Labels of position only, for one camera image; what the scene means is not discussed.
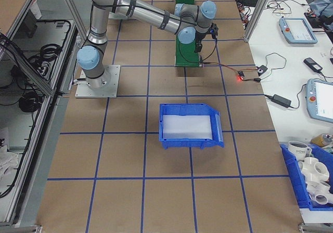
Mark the yellow bag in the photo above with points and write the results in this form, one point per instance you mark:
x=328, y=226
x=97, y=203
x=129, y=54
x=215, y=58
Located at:
x=321, y=139

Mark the black power adapter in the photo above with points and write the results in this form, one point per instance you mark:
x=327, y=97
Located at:
x=281, y=100

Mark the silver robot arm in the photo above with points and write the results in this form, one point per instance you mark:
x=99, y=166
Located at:
x=145, y=14

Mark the small black box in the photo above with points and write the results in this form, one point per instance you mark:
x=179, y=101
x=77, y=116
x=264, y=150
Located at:
x=261, y=70

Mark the black flat panel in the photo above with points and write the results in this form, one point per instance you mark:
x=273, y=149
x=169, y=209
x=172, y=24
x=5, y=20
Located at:
x=32, y=25

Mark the green belt conveyor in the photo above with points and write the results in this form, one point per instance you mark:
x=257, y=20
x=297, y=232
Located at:
x=186, y=53

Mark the white foam liner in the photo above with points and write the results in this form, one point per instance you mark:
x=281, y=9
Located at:
x=186, y=126

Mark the aluminium V-shaped frame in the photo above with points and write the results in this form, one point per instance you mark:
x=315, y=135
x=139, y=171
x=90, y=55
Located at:
x=39, y=160

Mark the white mug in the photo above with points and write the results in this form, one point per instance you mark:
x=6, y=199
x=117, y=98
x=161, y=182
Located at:
x=296, y=149

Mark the grey blue teach pendant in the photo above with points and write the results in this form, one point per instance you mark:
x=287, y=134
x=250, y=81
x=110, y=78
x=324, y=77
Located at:
x=321, y=100
x=297, y=31

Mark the aluminium profile post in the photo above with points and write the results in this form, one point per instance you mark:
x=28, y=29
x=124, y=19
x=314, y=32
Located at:
x=256, y=12

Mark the white side table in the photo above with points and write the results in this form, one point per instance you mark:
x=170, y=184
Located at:
x=291, y=61

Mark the aluminium table edge bracket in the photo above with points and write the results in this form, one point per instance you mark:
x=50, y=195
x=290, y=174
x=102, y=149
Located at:
x=314, y=228

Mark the white crumpled cloth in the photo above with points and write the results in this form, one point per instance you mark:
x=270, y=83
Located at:
x=6, y=160

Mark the blue open-front storage bin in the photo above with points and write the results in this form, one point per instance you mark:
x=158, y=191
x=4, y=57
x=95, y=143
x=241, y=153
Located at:
x=166, y=142

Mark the black handheld remote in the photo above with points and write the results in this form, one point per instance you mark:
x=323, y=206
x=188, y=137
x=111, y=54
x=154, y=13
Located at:
x=313, y=64

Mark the white PVC pipe fitting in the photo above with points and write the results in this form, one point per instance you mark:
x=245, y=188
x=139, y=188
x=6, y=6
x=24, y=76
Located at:
x=320, y=191
x=310, y=165

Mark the controller board with red light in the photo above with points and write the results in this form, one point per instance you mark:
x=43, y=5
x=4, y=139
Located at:
x=240, y=77

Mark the large blue plastic bin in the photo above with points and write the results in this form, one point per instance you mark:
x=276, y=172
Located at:
x=294, y=181

